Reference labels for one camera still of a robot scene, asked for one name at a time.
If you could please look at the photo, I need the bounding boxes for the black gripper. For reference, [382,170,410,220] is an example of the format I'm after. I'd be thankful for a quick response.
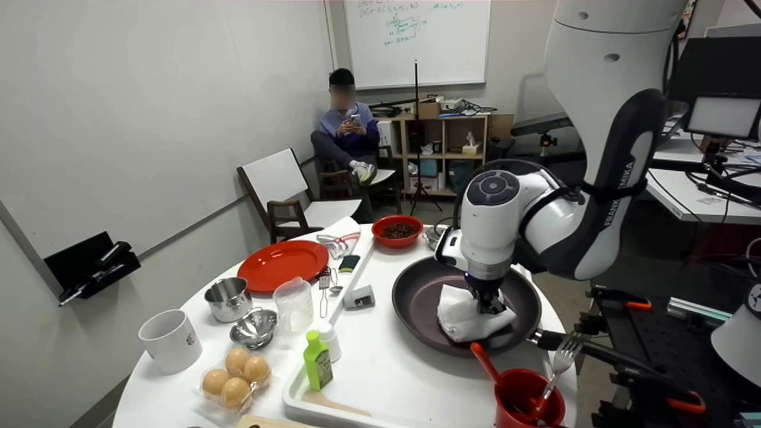
[471,273,512,320]

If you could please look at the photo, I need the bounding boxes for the black frying pan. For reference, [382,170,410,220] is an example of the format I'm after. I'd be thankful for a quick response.
[390,254,678,393]

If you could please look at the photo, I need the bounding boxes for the red striped white towel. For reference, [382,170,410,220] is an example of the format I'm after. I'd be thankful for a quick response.
[301,215,366,260]

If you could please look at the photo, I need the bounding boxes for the metal fork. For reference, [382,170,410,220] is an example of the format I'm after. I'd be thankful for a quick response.
[535,335,587,417]

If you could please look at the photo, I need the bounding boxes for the red measuring cup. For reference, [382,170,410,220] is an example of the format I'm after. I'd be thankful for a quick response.
[470,341,571,428]

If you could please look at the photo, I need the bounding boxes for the red bowl of beans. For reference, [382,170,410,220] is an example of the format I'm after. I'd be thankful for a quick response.
[371,213,427,253]

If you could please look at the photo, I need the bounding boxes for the small grey block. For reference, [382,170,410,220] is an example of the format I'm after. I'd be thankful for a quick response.
[342,284,376,311]

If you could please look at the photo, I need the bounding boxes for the wooden shelf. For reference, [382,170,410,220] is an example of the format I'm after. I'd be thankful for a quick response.
[392,109,518,202]

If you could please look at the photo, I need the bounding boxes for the small white bottle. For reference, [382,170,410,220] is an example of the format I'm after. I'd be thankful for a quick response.
[314,320,346,367]

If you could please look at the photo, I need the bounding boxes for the black tripod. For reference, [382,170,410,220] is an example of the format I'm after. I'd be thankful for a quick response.
[407,59,448,215]

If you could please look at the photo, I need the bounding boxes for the green bottle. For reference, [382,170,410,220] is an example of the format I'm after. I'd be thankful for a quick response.
[303,328,335,395]

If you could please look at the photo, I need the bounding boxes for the wooden spatula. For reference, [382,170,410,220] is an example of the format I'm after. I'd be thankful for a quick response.
[303,390,373,422]

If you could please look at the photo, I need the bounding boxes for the black robot table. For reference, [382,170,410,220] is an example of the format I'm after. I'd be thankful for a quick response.
[581,250,761,428]

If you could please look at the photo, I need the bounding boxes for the clear glass cup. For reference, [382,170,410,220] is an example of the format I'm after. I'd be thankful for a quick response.
[272,277,316,339]

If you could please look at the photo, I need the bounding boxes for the teal hand tool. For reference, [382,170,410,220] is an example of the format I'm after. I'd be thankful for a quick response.
[665,296,737,328]

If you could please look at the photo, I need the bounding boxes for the red plate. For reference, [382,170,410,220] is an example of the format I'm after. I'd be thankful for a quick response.
[237,239,332,297]

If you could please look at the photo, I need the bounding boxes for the seated person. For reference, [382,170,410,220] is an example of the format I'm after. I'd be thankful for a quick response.
[310,68,384,191]

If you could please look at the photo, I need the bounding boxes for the white desk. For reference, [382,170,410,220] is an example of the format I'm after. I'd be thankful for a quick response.
[646,118,761,228]

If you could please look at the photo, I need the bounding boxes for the shallow steel bowl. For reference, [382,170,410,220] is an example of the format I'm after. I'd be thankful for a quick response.
[229,308,282,354]

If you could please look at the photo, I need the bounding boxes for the brown egg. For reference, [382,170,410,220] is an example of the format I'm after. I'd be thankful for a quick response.
[200,367,233,401]
[224,345,252,379]
[220,377,256,411]
[240,354,275,387]

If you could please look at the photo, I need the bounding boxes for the wooden board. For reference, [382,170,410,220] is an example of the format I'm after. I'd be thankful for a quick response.
[237,414,316,428]

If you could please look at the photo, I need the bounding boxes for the wooden chair with white panels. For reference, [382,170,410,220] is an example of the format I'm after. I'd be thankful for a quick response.
[237,149,364,246]

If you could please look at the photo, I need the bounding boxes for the deep steel bowl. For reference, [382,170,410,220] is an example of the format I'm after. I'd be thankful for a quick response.
[203,277,256,327]

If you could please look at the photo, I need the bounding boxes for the clear egg carton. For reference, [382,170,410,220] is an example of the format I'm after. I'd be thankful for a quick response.
[193,343,276,428]

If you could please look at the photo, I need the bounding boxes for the white mug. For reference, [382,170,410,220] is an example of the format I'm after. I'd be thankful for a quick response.
[136,308,204,377]

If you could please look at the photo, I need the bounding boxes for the black computer monitor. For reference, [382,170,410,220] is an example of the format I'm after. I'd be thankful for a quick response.
[672,34,761,144]

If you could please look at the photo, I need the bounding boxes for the orange handled clamp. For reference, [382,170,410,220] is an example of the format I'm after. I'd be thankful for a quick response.
[611,364,710,418]
[587,284,656,317]

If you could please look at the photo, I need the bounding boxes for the black desk cables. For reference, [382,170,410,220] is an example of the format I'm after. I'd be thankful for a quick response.
[687,109,761,209]

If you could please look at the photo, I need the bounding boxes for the wall whiteboard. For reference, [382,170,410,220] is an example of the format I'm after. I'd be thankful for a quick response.
[341,0,493,94]

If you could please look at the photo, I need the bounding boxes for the black wall holder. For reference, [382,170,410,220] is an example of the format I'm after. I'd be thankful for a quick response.
[43,231,143,309]

